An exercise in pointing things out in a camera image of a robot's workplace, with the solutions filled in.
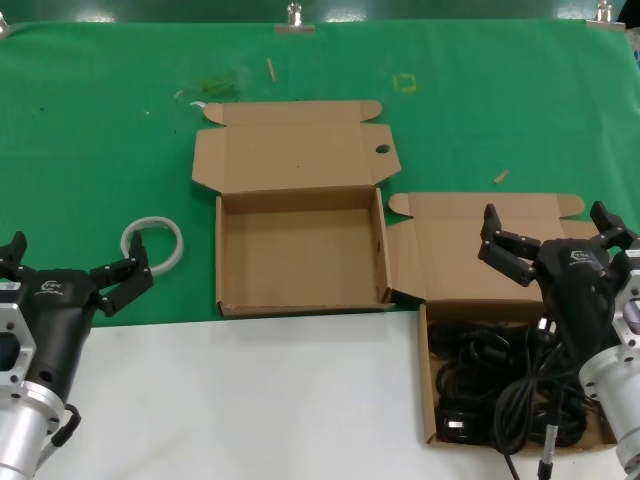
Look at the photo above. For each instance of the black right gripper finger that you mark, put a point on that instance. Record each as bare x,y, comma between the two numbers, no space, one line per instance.
505,252
612,227

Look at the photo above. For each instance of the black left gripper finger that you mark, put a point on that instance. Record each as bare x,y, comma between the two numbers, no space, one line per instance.
125,280
14,252

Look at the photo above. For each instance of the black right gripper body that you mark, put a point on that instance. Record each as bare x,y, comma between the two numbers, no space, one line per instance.
580,295

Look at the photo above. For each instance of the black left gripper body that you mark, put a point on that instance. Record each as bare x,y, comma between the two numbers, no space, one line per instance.
60,320

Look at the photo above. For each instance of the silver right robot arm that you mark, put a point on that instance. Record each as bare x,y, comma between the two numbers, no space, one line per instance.
615,390

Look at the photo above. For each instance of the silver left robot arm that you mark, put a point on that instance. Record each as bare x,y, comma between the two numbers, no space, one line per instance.
20,430

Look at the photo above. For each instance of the small open cardboard box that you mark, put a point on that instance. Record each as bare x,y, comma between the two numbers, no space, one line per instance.
450,240

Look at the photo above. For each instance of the large open cardboard box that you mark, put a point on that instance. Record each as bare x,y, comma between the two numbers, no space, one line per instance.
300,250

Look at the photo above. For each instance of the clear tape roll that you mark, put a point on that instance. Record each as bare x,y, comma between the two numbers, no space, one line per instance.
172,252

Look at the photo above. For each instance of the short wooden piece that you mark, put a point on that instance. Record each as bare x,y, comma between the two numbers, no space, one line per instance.
501,176

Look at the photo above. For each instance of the green table cloth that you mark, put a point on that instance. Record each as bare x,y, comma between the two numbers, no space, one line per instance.
75,150

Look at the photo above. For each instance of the metal binder clip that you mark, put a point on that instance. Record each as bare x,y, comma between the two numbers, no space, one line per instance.
295,22
605,17

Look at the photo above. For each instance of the clear plastic wrapper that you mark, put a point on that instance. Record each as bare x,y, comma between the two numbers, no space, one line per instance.
215,85

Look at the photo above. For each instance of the thin wooden stick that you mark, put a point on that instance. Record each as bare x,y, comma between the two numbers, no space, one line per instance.
271,70

